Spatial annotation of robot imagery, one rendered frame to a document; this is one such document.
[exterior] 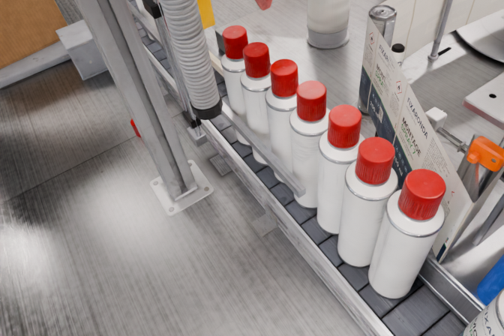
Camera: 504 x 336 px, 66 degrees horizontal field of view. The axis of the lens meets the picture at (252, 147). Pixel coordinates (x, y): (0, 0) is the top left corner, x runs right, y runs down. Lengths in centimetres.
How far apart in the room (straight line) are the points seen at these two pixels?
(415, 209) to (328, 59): 50
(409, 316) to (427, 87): 41
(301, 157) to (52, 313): 42
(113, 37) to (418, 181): 34
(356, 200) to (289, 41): 53
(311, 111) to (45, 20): 83
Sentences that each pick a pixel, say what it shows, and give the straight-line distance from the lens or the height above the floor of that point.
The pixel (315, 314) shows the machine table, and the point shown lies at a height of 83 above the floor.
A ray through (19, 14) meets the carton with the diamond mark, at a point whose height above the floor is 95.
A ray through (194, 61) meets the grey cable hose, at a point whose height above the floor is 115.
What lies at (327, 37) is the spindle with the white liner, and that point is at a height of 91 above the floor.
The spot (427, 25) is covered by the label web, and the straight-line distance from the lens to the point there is 77.
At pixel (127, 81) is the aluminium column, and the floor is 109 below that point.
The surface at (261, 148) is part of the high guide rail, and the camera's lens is 54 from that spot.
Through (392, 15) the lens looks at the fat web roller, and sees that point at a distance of 59.
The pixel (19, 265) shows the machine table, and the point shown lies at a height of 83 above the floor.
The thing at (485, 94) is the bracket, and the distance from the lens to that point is 36.
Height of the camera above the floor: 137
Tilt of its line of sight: 49 degrees down
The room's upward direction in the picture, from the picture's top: 10 degrees counter-clockwise
